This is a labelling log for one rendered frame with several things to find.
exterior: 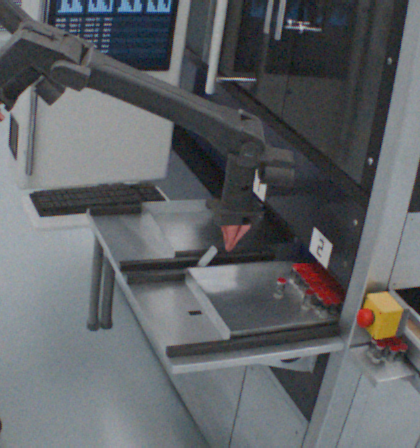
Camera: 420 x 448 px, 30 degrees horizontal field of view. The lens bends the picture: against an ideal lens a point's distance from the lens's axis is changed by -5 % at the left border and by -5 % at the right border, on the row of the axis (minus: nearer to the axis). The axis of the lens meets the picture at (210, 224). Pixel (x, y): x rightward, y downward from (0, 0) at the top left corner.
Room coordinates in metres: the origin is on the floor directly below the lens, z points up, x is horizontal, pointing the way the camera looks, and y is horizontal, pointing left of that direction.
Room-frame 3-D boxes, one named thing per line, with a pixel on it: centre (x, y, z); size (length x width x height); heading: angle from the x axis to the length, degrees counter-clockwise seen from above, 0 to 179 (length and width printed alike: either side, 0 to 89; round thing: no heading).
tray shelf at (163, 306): (1.70, -0.04, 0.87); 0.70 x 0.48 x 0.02; 26
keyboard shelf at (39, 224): (2.14, 0.34, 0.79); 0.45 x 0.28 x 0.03; 119
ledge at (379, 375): (1.41, -0.43, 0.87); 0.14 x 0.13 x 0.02; 116
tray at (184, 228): (1.89, -0.03, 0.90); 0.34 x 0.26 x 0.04; 116
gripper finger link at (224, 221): (1.44, -0.03, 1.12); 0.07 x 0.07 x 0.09; 25
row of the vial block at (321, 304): (1.62, -0.25, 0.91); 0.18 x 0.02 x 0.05; 25
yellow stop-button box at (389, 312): (1.40, -0.39, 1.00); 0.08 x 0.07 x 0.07; 116
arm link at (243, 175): (1.45, -0.05, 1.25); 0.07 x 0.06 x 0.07; 99
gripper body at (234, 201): (1.44, -0.04, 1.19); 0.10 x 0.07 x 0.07; 115
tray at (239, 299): (1.58, -0.17, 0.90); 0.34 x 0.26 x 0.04; 116
